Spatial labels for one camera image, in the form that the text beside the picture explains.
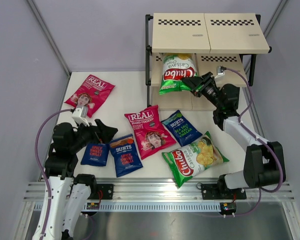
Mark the aluminium mounting rail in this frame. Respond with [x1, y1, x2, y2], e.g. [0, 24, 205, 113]
[23, 178, 296, 202]

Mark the blue Burts sea salt bag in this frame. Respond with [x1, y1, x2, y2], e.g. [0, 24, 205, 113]
[161, 110, 203, 147]

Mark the beige three-tier shelf rack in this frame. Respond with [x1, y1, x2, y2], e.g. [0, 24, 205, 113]
[145, 13, 272, 111]

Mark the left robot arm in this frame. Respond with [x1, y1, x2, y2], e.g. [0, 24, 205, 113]
[32, 119, 118, 240]

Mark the pink Real chips bag centre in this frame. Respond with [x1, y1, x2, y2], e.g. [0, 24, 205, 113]
[124, 105, 177, 160]

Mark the blue Burts chilli bag right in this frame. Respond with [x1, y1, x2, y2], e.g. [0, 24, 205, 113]
[108, 133, 143, 178]

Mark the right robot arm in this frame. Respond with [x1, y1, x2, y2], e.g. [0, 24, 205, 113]
[181, 72, 286, 200]

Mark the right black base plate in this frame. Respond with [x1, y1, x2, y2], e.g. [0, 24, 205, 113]
[197, 183, 247, 200]

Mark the blue Burts chilli bag left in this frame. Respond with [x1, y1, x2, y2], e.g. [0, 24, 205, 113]
[80, 143, 109, 167]

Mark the pink real chips bag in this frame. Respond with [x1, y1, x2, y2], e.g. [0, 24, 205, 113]
[65, 74, 115, 118]
[124, 105, 177, 160]

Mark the pink Real chips bag far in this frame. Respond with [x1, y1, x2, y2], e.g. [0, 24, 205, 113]
[65, 74, 115, 118]

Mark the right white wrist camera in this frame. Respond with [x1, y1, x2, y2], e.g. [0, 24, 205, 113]
[214, 65, 227, 80]

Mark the white slotted cable duct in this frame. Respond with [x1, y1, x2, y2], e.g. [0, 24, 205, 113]
[82, 201, 221, 213]

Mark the blue burts chilli bag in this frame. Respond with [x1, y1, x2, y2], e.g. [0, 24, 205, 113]
[108, 133, 143, 178]
[80, 143, 109, 167]

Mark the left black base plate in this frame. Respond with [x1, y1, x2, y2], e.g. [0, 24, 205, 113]
[88, 183, 114, 200]

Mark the green chuba bag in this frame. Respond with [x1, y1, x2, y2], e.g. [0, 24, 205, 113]
[161, 131, 230, 188]
[159, 53, 199, 95]

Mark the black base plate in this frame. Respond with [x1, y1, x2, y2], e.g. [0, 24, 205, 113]
[88, 183, 114, 200]
[197, 183, 247, 200]

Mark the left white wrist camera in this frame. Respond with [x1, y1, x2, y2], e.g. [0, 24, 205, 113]
[71, 105, 91, 127]

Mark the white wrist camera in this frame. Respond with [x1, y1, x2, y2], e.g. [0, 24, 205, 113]
[214, 65, 227, 80]
[71, 105, 91, 127]

